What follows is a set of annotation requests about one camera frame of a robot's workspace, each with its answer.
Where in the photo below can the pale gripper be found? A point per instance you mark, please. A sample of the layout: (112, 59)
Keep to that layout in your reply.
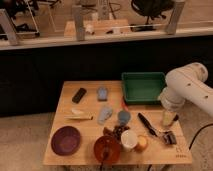
(169, 118)

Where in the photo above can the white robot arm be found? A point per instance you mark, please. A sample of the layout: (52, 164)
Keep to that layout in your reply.
(185, 83)

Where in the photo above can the black metal clip tool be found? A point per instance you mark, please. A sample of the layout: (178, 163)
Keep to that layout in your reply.
(168, 137)

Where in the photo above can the yellow-red apple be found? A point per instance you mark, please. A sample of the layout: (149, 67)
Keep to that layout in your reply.
(142, 143)

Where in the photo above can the green plastic tray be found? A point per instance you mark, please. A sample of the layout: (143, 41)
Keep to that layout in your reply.
(142, 88)

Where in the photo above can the white cup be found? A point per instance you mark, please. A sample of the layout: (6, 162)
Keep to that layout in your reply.
(129, 140)

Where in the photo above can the grey-blue cloth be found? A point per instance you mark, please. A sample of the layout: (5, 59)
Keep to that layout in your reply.
(105, 113)

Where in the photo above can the red-brown bowl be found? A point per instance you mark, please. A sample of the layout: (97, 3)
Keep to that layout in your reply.
(114, 149)

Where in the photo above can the wooden table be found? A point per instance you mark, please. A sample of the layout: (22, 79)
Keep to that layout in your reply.
(155, 153)

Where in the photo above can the black remote control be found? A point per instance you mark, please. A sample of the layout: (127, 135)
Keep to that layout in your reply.
(79, 95)

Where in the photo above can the cream wooden spatula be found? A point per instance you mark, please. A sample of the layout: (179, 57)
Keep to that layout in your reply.
(78, 115)

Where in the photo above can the purple plate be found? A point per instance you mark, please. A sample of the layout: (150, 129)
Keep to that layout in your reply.
(66, 141)

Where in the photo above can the black office chair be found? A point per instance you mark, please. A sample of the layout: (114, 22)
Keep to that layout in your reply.
(152, 8)

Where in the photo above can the black handled knife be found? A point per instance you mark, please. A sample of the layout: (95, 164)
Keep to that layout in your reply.
(147, 124)

